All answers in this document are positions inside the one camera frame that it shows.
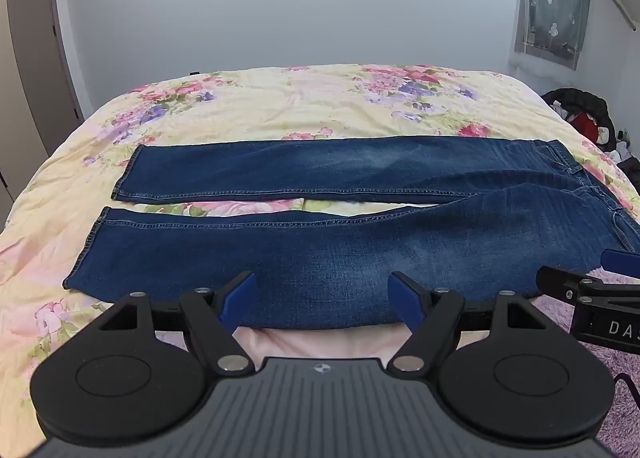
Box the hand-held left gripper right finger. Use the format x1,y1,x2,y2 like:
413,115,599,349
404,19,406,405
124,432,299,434
387,271,551,375

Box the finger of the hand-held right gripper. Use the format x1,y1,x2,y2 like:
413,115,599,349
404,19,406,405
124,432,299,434
536,265,640,311
601,248,640,271

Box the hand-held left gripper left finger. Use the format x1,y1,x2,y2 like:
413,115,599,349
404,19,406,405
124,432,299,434
92,271,258,375

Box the blue denim pants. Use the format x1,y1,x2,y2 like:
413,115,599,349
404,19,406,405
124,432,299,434
63,136,640,330

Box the purple fuzzy rug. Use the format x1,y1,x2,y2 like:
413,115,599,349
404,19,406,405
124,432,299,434
529,265,640,445

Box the pink bed sheet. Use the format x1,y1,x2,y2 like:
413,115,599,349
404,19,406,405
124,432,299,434
232,322,408,373

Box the white crumpled clothes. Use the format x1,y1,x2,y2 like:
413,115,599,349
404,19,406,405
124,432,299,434
606,127,637,163

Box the red cloth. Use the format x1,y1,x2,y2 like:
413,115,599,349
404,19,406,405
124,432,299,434
574,111,613,143

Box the black jacket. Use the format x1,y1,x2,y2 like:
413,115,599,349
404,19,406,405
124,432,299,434
541,87,615,144

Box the floral yellow bed blanket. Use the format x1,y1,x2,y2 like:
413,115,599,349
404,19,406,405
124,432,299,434
0,63,640,419

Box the grey printed window curtain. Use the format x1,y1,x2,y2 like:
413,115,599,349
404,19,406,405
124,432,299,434
509,0,596,72

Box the grey door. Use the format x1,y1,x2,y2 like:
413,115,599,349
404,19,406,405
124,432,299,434
5,0,86,159

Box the black cable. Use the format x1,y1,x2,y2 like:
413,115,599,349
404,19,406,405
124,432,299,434
611,372,640,406

